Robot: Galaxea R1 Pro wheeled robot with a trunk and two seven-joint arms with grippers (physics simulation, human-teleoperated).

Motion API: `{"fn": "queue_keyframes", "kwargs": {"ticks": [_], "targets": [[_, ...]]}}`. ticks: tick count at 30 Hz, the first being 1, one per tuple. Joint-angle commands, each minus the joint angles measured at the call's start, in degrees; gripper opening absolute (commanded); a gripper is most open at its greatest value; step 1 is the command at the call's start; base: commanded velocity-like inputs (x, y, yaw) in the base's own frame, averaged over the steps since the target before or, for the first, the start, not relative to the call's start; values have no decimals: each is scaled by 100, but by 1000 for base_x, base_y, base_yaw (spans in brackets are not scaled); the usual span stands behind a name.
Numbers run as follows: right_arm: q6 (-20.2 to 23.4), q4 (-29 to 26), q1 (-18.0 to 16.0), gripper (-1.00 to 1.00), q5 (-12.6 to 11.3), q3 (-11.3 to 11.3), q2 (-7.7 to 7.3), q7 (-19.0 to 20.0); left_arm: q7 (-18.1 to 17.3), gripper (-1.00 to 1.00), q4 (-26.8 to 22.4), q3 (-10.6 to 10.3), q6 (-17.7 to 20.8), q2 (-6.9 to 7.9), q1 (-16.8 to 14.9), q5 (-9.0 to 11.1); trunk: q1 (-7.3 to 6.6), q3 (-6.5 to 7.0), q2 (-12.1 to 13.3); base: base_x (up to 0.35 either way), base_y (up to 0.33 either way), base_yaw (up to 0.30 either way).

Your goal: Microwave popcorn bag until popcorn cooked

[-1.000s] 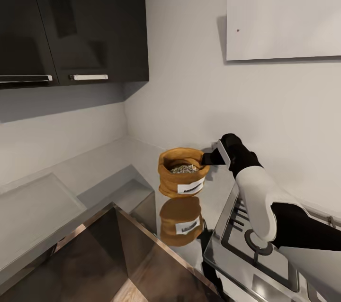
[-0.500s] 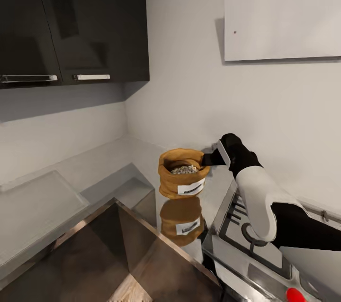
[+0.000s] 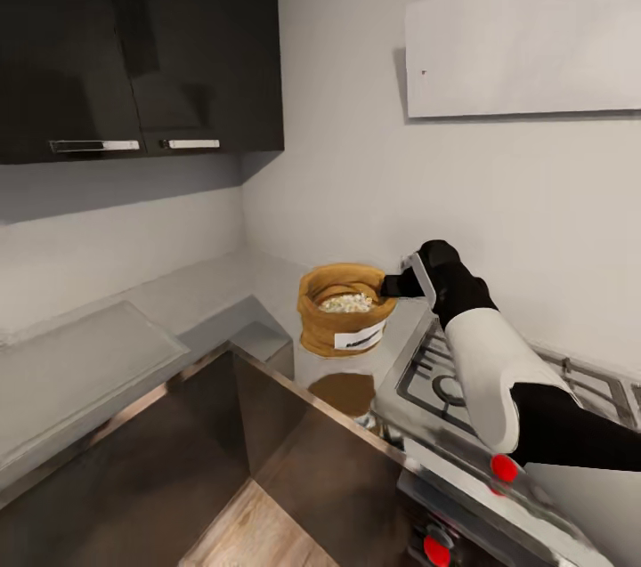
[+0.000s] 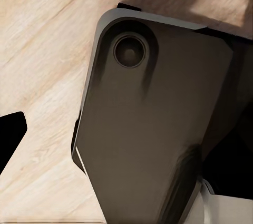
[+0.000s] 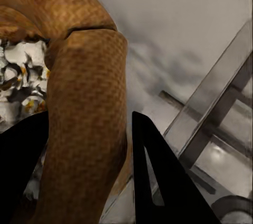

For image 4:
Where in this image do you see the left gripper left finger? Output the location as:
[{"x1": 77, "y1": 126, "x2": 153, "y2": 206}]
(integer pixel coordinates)
[{"x1": 0, "y1": 111, "x2": 27, "y2": 175}]

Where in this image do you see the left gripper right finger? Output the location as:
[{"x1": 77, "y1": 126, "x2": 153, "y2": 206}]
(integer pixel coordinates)
[{"x1": 236, "y1": 111, "x2": 253, "y2": 154}]

